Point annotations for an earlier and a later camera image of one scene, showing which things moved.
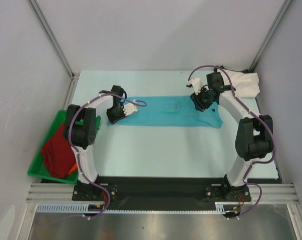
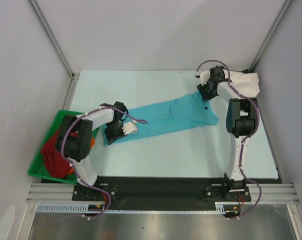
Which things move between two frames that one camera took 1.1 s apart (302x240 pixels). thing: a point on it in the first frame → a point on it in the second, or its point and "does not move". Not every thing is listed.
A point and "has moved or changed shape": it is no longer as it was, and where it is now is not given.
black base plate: [160, 193] does not move
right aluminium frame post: [268, 35] does not move
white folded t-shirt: [247, 84] does not move
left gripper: [113, 120] → [110, 139]
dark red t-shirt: [58, 154] does not move
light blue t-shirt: [170, 111] has moved or changed shape
